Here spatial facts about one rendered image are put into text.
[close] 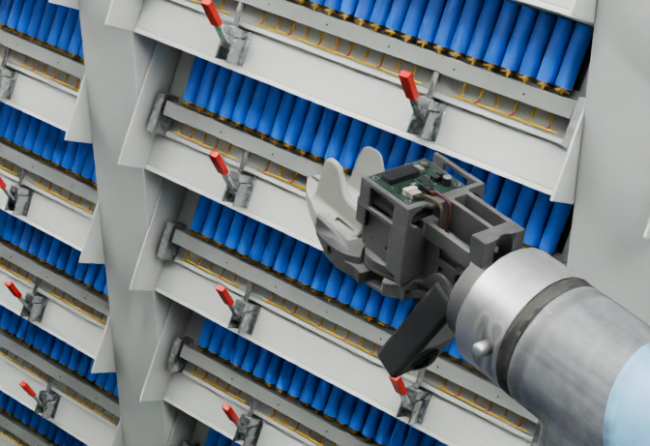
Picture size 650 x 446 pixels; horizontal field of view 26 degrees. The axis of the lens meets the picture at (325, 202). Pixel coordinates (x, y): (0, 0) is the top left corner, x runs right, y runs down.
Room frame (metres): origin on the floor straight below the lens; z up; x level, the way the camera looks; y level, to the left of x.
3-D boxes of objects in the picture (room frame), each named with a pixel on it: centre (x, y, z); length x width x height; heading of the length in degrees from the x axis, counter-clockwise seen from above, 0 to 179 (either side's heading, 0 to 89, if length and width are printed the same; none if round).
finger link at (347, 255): (0.85, -0.03, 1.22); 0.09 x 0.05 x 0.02; 37
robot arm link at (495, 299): (0.75, -0.13, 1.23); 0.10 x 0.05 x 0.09; 127
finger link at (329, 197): (0.89, -0.01, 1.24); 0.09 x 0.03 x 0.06; 37
